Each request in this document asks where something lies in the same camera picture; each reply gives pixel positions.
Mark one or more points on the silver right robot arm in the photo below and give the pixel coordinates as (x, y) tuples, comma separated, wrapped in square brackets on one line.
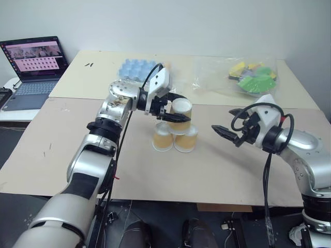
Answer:
[(305, 144)]

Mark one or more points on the tan cardboard sheet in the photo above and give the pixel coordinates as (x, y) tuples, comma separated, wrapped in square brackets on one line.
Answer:
[(64, 144)]

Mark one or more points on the cream board sheet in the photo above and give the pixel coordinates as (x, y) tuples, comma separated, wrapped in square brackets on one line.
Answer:
[(103, 77)]

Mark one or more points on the clear plastic bag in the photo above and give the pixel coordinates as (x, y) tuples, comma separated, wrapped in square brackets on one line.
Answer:
[(212, 75)]

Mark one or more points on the green toy pieces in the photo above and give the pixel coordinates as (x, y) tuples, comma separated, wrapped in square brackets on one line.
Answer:
[(257, 82)]

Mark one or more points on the yellow toy piece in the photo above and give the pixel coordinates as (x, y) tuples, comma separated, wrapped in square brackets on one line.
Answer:
[(238, 68)]

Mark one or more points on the stack of blue cups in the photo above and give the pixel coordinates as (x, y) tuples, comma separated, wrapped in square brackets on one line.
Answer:
[(134, 68)]

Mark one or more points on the crumpled white paper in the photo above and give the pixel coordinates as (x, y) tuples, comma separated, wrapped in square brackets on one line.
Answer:
[(297, 235)]

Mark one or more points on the white plug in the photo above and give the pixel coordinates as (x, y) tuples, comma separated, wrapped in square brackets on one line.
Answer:
[(227, 226)]

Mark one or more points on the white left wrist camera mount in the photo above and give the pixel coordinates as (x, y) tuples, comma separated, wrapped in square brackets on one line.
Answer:
[(159, 80)]

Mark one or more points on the dark rounded shape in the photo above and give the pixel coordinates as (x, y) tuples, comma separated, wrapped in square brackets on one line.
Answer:
[(199, 233), (138, 235)]

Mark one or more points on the tan paper cup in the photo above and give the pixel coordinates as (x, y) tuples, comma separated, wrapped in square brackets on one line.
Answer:
[(162, 140), (182, 108), (184, 143)]

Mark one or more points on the brown cardboard piece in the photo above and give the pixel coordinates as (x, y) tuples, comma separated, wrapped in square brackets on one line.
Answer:
[(223, 207)]

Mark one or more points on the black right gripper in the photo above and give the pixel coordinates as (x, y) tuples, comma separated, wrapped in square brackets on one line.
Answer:
[(252, 129)]

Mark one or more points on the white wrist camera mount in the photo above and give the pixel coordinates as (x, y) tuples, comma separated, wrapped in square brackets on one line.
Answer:
[(269, 113), (159, 80)]

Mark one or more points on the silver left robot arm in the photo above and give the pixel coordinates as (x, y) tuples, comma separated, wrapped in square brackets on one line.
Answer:
[(82, 160)]

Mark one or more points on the black device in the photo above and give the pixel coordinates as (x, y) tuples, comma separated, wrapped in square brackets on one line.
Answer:
[(4, 98)]

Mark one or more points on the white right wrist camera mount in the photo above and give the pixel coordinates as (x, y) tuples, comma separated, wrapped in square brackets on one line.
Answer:
[(269, 113)]

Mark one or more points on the grey open laptop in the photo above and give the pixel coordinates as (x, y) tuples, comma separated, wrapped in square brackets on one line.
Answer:
[(33, 64)]

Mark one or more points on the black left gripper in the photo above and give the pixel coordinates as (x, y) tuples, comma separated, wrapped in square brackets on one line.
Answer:
[(159, 106)]

